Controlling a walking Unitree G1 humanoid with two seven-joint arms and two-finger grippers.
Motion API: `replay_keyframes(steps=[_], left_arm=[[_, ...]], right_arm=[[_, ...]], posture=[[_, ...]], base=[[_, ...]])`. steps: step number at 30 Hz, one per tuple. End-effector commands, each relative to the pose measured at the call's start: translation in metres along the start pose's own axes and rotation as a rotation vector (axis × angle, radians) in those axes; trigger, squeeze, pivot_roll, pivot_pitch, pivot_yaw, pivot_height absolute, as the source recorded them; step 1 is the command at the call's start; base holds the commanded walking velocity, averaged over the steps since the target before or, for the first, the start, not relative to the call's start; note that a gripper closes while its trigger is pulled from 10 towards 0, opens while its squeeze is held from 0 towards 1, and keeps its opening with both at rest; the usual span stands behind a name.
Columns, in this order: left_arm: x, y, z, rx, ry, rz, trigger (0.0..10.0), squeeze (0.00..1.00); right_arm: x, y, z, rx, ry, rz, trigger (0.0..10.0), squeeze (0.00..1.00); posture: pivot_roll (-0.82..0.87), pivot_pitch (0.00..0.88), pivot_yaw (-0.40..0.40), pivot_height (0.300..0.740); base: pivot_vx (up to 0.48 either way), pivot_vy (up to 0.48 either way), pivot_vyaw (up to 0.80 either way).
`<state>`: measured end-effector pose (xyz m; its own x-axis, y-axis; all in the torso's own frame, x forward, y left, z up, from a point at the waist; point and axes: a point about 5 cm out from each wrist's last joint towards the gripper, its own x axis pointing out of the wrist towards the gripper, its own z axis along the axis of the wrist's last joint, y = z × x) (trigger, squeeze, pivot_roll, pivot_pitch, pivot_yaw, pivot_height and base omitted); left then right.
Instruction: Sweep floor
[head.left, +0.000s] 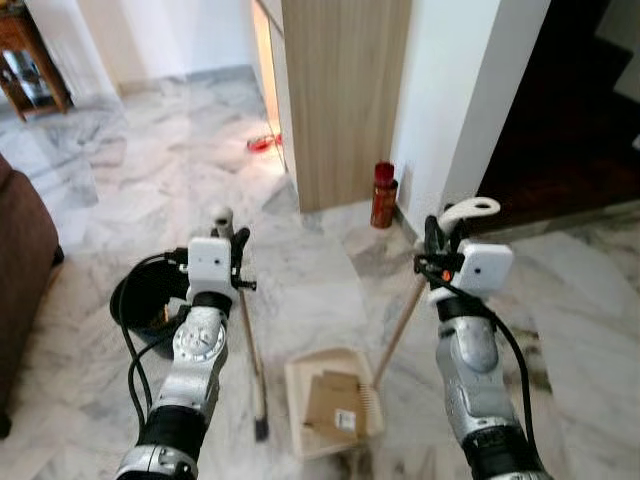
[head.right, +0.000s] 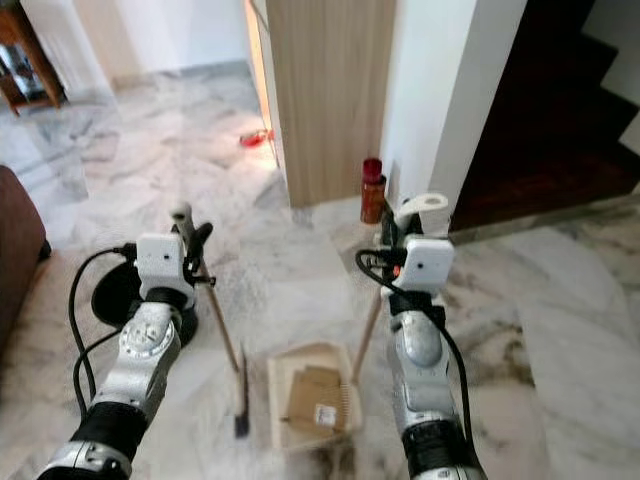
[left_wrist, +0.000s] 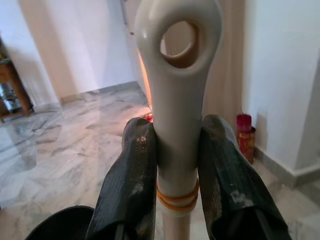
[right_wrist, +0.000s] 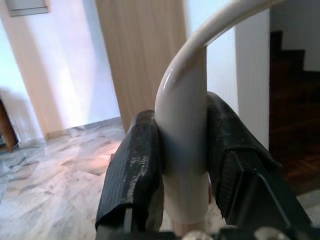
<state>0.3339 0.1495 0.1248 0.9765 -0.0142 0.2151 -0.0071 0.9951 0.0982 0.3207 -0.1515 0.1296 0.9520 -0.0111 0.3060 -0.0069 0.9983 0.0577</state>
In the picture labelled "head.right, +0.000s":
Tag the small red plastic item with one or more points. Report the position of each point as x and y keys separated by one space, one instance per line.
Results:
x=256 y=138

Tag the brown cardboard piece with label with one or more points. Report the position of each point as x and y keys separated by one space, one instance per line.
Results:
x=315 y=400

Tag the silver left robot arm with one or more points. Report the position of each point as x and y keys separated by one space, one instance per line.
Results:
x=140 y=360

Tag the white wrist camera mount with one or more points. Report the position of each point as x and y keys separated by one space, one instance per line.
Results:
x=163 y=262
x=428 y=262

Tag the light wooden wall panel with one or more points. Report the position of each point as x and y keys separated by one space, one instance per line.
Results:
x=330 y=100

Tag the brown bottle with red cap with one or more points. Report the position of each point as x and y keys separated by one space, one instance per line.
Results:
x=373 y=190

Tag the dark wooden staircase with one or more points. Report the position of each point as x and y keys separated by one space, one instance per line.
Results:
x=540 y=100

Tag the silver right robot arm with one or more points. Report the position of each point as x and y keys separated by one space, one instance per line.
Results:
x=422 y=370

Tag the dark brown sofa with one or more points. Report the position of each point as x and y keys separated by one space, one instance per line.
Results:
x=20 y=260

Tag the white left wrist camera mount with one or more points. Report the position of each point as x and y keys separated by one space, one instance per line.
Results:
x=163 y=262

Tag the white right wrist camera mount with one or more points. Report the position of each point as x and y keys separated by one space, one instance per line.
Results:
x=428 y=262

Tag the dark wooden side table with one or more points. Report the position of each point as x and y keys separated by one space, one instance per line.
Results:
x=30 y=65

